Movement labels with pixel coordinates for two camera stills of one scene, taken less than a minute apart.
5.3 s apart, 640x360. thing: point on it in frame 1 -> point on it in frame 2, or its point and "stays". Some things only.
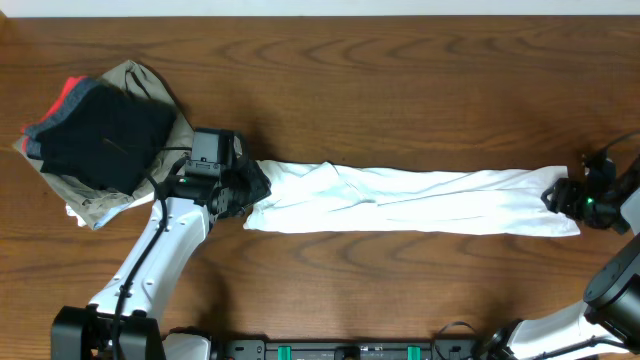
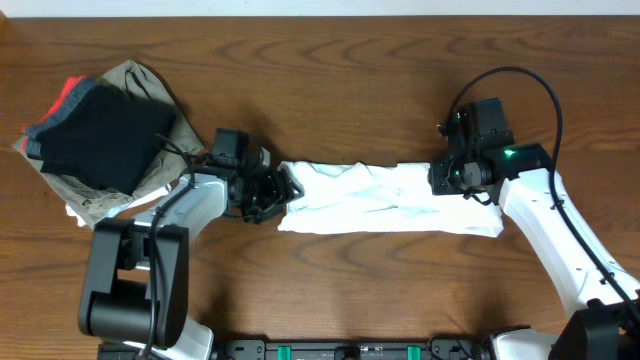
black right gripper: x=570 y=198 -> x=439 y=176
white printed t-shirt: x=496 y=201 stays
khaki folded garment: x=91 y=205 stays
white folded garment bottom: x=136 y=202 stays
